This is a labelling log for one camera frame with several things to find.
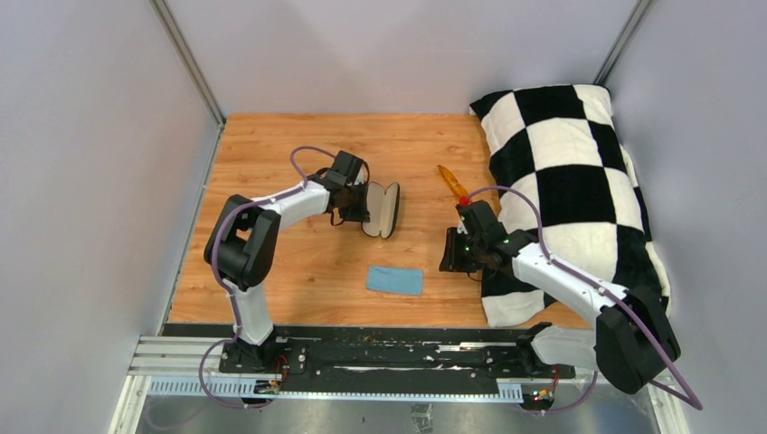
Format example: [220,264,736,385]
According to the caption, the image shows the aluminium rail frame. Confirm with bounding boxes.
[108,335,690,434]

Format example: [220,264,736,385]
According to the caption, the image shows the light blue cleaning cloth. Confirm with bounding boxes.
[365,266,423,297]

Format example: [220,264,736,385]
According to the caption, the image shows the orange sunglasses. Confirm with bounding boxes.
[437,165,470,206]

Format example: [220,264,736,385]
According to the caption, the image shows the black white checkered blanket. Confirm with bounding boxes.
[469,84,671,307]

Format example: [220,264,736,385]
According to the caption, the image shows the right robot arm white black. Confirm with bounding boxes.
[440,201,681,394]

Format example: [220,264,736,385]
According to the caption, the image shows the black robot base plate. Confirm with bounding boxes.
[162,324,596,405]

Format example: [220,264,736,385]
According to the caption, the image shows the black glasses case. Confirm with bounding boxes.
[362,182,401,239]

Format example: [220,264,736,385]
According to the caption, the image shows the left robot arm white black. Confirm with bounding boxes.
[204,151,370,373]

